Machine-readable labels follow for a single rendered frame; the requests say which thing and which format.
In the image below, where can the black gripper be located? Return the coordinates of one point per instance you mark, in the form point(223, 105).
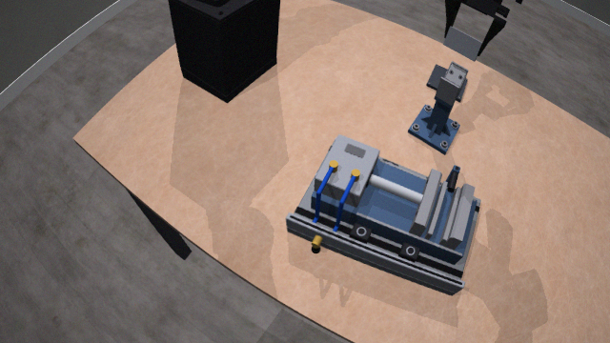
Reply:
point(489, 7)

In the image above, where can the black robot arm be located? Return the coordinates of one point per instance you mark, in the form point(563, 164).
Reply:
point(219, 3)

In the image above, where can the grey flat bar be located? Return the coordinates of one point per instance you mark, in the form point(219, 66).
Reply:
point(450, 217)
point(436, 211)

